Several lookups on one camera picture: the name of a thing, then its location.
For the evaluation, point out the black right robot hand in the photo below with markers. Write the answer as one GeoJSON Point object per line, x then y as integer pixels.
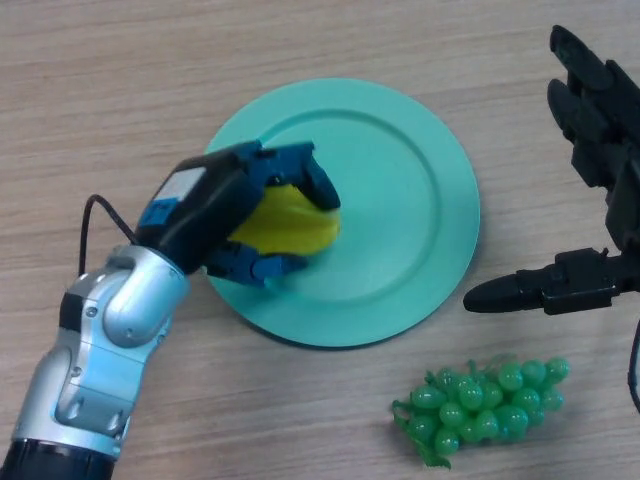
{"type": "Point", "coordinates": [600, 150]}

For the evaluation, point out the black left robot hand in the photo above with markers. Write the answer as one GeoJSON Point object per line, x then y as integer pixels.
{"type": "Point", "coordinates": [220, 215]}

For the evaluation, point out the yellow starfruit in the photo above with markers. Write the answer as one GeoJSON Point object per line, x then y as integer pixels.
{"type": "Point", "coordinates": [292, 225]}

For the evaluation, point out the green round plate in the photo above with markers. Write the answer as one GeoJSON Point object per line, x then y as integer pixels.
{"type": "Point", "coordinates": [400, 225]}

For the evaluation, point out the green grape bunch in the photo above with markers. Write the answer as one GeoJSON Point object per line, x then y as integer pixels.
{"type": "Point", "coordinates": [480, 410]}

